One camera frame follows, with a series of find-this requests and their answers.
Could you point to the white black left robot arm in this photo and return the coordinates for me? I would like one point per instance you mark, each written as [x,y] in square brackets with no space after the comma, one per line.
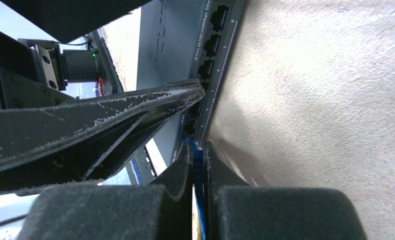
[83,72]

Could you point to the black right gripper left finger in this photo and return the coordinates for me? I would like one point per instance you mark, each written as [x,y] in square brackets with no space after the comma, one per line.
[160,210]

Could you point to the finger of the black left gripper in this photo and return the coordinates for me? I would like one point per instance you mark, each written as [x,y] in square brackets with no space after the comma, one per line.
[86,140]
[66,20]

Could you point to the black network switch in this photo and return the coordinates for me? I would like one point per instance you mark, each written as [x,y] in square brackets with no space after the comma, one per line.
[181,40]

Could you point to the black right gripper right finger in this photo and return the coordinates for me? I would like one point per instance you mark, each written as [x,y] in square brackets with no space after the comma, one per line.
[235,210]

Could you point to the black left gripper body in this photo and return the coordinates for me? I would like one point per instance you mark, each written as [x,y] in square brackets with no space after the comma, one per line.
[31,74]

